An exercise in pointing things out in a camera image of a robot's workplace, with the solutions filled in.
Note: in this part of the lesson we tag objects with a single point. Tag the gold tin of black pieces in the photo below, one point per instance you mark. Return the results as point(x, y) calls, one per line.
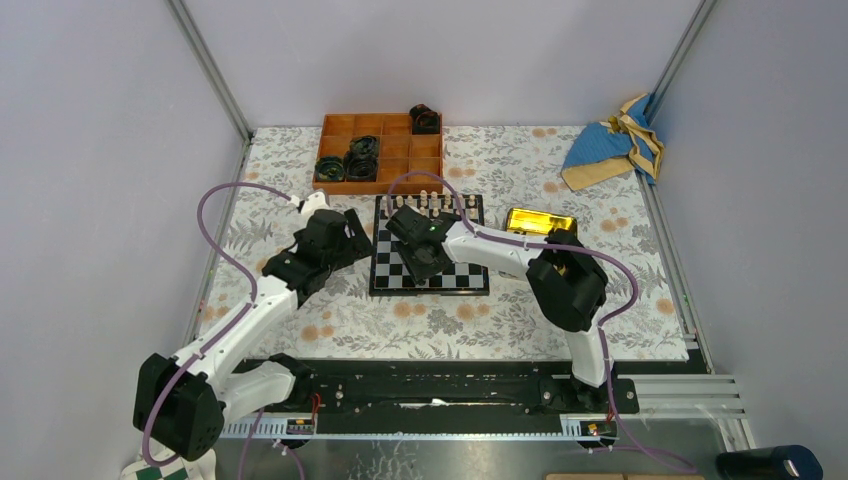
point(526, 221)

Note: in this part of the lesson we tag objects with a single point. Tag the black green coil left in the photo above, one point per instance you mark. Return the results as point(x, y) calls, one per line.
point(330, 169)

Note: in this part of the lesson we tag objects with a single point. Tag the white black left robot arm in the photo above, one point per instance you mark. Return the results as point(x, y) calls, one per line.
point(186, 400)

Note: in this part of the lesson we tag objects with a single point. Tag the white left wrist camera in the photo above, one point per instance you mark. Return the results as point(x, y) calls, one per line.
point(307, 206)

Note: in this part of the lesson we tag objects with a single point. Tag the black coil middle compartment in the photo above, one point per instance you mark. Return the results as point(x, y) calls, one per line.
point(360, 162)

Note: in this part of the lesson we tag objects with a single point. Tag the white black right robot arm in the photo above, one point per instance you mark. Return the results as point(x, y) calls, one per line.
point(568, 285)

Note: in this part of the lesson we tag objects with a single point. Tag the black coil compartment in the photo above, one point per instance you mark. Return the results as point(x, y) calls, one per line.
point(360, 162)
point(425, 121)

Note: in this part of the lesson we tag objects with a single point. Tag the blue yellow cloth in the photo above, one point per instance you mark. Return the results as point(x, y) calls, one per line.
point(623, 143)

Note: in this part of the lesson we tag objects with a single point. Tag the orange compartment tray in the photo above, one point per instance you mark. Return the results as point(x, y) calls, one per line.
point(408, 164)

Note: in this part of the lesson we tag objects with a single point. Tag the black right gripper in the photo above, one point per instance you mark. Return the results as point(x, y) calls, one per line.
point(417, 274)

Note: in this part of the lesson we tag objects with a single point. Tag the black coil top compartment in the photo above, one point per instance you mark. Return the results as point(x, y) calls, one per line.
point(425, 121)

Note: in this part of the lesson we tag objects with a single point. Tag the black cylinder bottom right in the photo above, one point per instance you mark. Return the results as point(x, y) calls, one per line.
point(786, 462)

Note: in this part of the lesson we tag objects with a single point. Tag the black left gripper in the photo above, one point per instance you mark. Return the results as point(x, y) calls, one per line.
point(360, 243)

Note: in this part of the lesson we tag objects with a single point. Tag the green white checkered paper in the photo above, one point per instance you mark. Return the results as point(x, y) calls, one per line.
point(178, 470)

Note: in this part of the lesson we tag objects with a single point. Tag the black silver chess board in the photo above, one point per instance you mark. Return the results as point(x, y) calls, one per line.
point(390, 277)

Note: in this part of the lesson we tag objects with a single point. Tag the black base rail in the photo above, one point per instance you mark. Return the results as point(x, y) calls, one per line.
point(448, 396)

